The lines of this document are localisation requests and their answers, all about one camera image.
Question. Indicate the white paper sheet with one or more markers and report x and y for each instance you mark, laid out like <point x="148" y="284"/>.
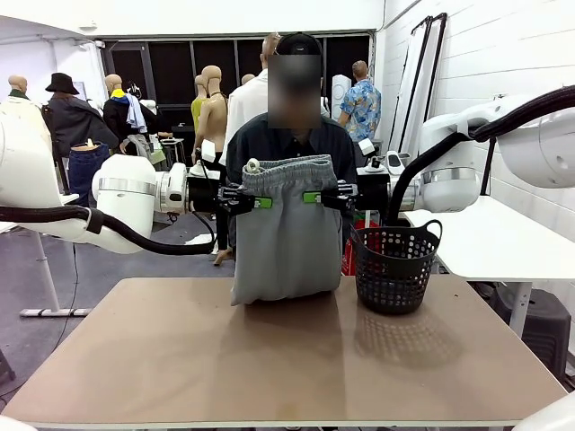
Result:
<point x="200" y="240"/>

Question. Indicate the mannequin in dark jacket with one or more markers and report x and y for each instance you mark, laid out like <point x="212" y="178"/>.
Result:
<point x="76" y="121"/>

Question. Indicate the black glass window wall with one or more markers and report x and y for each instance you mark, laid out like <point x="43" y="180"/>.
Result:
<point x="170" y="67"/>

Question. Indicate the small bare mannequin head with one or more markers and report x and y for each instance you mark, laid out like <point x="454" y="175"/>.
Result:
<point x="248" y="80"/>

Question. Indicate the bare mannequin in black trousers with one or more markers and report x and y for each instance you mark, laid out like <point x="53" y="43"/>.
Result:
<point x="213" y="121"/>

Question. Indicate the white table with T-leg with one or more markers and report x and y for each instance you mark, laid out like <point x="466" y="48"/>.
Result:
<point x="45" y="269"/>

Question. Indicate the black cap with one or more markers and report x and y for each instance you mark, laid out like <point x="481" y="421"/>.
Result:
<point x="298" y="44"/>

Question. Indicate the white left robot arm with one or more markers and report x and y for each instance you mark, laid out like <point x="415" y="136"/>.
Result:
<point x="126" y="193"/>

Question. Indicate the green-tipped left gripper finger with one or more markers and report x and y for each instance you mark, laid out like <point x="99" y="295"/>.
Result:
<point x="234" y="192"/>
<point x="251" y="205"/>

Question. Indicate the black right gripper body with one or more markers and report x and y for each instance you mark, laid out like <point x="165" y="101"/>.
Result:
<point x="373" y="193"/>

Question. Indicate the mannequin in white shirt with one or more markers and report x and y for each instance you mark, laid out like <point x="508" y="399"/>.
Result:
<point x="247" y="108"/>

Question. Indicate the red bag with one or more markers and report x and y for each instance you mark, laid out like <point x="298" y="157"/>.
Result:
<point x="348" y="258"/>

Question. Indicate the black tripod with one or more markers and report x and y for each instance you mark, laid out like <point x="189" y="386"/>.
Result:
<point x="489" y="170"/>

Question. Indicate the mannequin with yellow scarf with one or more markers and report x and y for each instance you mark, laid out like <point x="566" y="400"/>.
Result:
<point x="117" y="112"/>

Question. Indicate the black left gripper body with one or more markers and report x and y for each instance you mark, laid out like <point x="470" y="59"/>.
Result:
<point x="203" y="194"/>

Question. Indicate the person in black shirt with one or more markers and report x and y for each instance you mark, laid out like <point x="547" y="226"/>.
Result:
<point x="287" y="141"/>

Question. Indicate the small white background table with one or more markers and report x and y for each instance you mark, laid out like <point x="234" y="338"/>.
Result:
<point x="173" y="143"/>

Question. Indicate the black bucket hat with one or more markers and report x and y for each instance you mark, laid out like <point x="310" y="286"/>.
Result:
<point x="62" y="83"/>

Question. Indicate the black perforated plastic basket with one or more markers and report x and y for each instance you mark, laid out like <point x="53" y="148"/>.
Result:
<point x="395" y="274"/>

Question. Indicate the green-tipped right gripper finger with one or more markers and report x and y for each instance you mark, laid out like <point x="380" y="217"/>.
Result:
<point x="348" y="188"/>
<point x="332" y="202"/>

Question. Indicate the mannequin torso in blue jeans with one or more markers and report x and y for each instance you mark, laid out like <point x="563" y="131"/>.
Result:
<point x="87" y="170"/>

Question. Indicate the grey training pants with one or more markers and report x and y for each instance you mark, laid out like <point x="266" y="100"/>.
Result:
<point x="287" y="247"/>

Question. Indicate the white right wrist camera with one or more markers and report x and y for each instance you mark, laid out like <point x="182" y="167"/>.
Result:
<point x="367" y="147"/>

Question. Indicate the black framed white panel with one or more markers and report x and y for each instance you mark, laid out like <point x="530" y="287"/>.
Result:
<point x="411" y="90"/>
<point x="433" y="67"/>

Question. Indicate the white tall appliance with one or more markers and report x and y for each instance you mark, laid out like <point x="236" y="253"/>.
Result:
<point x="340" y="94"/>

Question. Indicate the large white side table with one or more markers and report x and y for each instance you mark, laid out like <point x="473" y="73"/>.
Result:
<point x="494" y="242"/>

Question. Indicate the black plastic stool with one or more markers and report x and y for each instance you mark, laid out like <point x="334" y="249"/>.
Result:
<point x="545" y="328"/>

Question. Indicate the mannequin in cream jacket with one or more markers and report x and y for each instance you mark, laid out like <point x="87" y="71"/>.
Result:
<point x="20" y="101"/>

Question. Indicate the man in blue floral shirt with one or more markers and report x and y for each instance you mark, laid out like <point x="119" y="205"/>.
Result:
<point x="364" y="105"/>

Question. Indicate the mannequin in yellow-green top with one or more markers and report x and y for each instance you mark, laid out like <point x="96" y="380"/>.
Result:
<point x="197" y="112"/>

